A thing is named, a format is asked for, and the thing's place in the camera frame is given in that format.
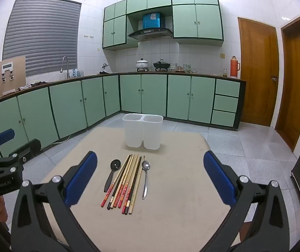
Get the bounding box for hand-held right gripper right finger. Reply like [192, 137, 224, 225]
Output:
[203, 151, 291, 252]

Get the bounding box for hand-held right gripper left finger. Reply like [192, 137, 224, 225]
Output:
[11, 151, 100, 252]

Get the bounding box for black spoon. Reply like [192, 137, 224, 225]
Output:
[104, 159, 121, 193]

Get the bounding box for dark wood chopstick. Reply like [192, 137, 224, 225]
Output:
[107, 155, 133, 210]

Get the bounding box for black red-patterned chopstick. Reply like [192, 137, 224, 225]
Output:
[124, 157, 143, 214]
[122, 156, 142, 214]

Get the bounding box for metal spoon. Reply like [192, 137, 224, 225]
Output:
[142, 161, 151, 200]

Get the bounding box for white twin utensil holder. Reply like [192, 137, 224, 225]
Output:
[122, 113, 164, 150]

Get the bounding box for person's left hand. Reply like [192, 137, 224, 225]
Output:
[0, 196, 8, 223]

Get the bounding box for brown cardboard box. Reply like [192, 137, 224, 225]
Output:
[0, 56, 27, 98]

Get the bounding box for metal faucet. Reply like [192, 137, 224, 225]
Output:
[60, 56, 71, 79]

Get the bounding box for grey window blind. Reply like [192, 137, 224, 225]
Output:
[2, 0, 82, 77]

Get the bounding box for orange thermos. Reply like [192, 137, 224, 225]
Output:
[230, 56, 241, 79]

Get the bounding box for wooden door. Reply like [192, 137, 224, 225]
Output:
[274, 15, 300, 152]
[237, 17, 280, 127]

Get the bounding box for gas stove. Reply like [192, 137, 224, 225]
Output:
[136, 68, 172, 73]

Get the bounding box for black wok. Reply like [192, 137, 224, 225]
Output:
[153, 59, 171, 70]

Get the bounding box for white cooking pot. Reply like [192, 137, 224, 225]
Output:
[136, 58, 150, 69]

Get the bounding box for black range hood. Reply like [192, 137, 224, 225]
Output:
[127, 28, 174, 42]

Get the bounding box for blue box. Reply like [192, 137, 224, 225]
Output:
[143, 12, 166, 29]

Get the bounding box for white cable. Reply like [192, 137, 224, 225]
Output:
[44, 135, 71, 148]

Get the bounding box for green wall cabinets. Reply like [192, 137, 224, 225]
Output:
[102, 0, 224, 51]

